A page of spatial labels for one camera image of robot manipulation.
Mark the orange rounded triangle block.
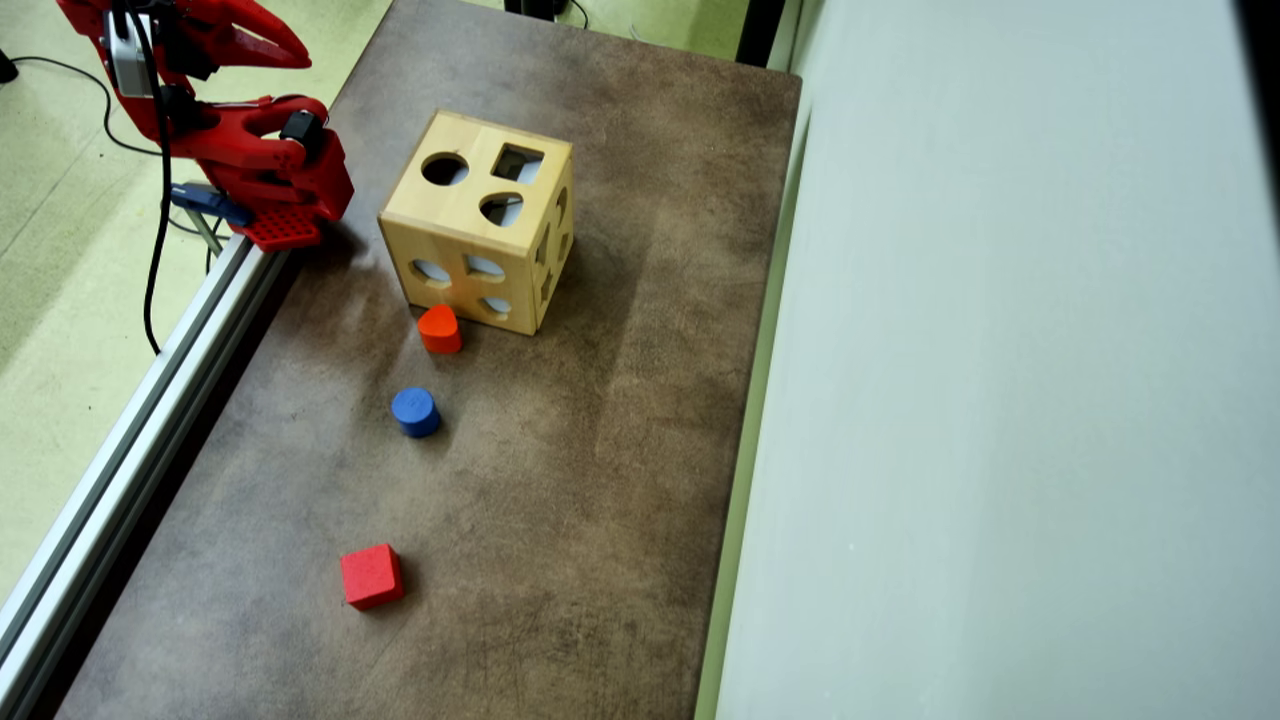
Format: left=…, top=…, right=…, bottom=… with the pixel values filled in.
left=416, top=303, right=464, bottom=355

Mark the black floor cable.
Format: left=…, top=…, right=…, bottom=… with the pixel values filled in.
left=8, top=55, right=166, bottom=159

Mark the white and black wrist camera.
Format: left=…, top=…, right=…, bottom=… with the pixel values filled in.
left=108, top=12, right=153, bottom=98

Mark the blue cylinder block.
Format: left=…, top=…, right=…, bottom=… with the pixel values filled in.
left=390, top=386, right=443, bottom=439

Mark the black stand foot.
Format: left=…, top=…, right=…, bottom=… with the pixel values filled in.
left=503, top=0, right=591, bottom=29

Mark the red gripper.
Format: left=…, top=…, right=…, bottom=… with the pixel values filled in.
left=150, top=0, right=313, bottom=86

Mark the blue table clamp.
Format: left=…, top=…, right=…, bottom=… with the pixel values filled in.
left=165, top=182, right=251, bottom=259

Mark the aluminium extrusion rail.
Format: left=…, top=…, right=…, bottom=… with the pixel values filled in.
left=0, top=235, right=291, bottom=720

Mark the black camera cable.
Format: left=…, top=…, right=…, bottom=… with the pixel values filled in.
left=125, top=8, right=173, bottom=357

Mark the red cube block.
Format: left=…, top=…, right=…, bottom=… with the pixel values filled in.
left=339, top=543, right=407, bottom=612

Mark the dark vertical post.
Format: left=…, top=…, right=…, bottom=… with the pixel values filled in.
left=735, top=0, right=791, bottom=69

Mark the wooden shape sorter box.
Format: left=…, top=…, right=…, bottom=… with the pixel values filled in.
left=377, top=108, right=576, bottom=337

